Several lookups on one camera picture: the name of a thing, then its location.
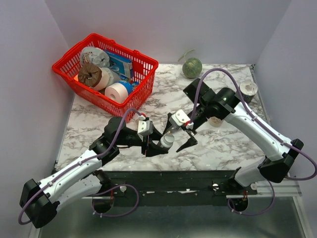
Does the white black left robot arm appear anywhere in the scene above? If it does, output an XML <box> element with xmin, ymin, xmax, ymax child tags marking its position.
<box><xmin>18</xmin><ymin>114</ymin><xmax>174</xmax><ymax>228</ymax></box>

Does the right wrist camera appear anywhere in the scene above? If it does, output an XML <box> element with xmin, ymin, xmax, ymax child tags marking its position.
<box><xmin>169</xmin><ymin>109</ymin><xmax>194</xmax><ymax>129</ymax></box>

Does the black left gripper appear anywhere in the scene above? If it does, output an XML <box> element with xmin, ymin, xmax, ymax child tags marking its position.
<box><xmin>115</xmin><ymin>125</ymin><xmax>168</xmax><ymax>158</ymax></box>

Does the brown wrapped toilet roll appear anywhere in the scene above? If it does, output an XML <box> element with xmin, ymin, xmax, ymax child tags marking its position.
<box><xmin>77</xmin><ymin>63</ymin><xmax>110</xmax><ymax>91</ymax></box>

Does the aluminium rail frame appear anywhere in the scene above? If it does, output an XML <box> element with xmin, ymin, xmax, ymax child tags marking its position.
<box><xmin>30</xmin><ymin>182</ymin><xmax>305</xmax><ymax>238</ymax></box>

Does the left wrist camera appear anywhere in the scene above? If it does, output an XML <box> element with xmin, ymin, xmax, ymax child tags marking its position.
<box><xmin>137</xmin><ymin>114</ymin><xmax>154</xmax><ymax>140</ymax></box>

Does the grey bottle white cap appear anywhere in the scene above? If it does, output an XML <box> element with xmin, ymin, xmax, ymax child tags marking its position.
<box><xmin>159</xmin><ymin>133</ymin><xmax>175</xmax><ymax>149</ymax></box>

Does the grey wrapped toilet roll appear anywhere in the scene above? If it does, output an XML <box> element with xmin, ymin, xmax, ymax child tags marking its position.
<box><xmin>80</xmin><ymin>47</ymin><xmax>110</xmax><ymax>68</ymax></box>

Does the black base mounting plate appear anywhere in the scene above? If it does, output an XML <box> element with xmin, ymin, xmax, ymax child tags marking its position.
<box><xmin>52</xmin><ymin>170</ymin><xmax>258</xmax><ymax>208</ymax></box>

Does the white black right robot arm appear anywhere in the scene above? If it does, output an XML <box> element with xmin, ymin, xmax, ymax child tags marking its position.
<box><xmin>164</xmin><ymin>79</ymin><xmax>304</xmax><ymax>194</ymax></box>

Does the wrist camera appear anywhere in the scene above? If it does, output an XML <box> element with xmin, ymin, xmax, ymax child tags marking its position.
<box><xmin>169</xmin><ymin>109</ymin><xmax>194</xmax><ymax>129</ymax></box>
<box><xmin>137</xmin><ymin>114</ymin><xmax>154</xmax><ymax>140</ymax></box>

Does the blue white cardboard box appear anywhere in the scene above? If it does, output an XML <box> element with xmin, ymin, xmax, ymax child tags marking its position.
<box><xmin>104</xmin><ymin>50</ymin><xmax>134</xmax><ymax>79</ymax></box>

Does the cream lotion pump bottle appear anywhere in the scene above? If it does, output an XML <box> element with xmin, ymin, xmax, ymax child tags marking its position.
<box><xmin>208</xmin><ymin>117</ymin><xmax>223</xmax><ymax>127</ymax></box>

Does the white toilet roll blue wrap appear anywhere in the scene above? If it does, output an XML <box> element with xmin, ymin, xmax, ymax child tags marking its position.
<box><xmin>105</xmin><ymin>80</ymin><xmax>133</xmax><ymax>104</ymax></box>

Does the green netted melon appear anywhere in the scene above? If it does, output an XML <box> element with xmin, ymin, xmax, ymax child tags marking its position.
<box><xmin>178</xmin><ymin>49</ymin><xmax>203</xmax><ymax>79</ymax></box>

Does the red plastic shopping basket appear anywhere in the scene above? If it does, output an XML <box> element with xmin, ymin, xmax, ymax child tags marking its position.
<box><xmin>52</xmin><ymin>33</ymin><xmax>159</xmax><ymax>116</ymax></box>

